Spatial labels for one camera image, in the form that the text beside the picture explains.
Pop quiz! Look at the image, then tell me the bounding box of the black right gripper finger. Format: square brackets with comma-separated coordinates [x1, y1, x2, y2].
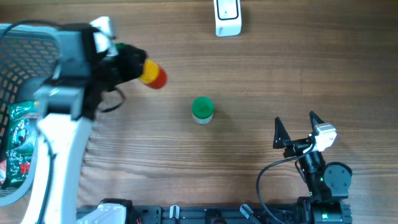
[273, 117, 292, 149]
[309, 111, 325, 136]

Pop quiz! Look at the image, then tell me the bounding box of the green lid white jar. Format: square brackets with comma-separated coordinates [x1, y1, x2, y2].
[192, 96, 215, 124]

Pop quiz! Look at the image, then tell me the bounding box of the green 3M gloves packet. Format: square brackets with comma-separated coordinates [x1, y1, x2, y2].
[1, 101, 40, 189]

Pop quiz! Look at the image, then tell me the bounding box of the red yellow sauce bottle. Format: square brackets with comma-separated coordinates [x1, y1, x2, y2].
[139, 59, 167, 89]

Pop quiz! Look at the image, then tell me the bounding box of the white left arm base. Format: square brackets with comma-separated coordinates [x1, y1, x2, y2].
[76, 198, 137, 224]

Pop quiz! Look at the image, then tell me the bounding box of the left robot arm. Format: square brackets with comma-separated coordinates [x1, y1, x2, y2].
[22, 24, 147, 223]

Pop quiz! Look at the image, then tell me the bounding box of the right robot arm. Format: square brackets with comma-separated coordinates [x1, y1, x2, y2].
[273, 111, 353, 223]

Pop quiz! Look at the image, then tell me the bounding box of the white barcode scanner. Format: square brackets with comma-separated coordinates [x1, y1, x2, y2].
[213, 0, 242, 37]

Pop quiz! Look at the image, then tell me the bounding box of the grey plastic mesh basket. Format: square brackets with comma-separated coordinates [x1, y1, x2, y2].
[1, 24, 59, 207]

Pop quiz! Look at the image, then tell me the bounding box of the black left camera cable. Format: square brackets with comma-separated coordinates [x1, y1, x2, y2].
[98, 86, 127, 113]

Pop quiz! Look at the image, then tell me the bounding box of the black camera cable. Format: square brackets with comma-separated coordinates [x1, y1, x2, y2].
[256, 143, 315, 224]
[98, 86, 127, 113]

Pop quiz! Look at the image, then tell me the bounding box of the black right camera cable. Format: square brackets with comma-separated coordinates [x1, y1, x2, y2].
[256, 143, 315, 224]

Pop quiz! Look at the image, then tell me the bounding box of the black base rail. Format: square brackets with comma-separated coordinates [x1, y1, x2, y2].
[124, 202, 353, 224]

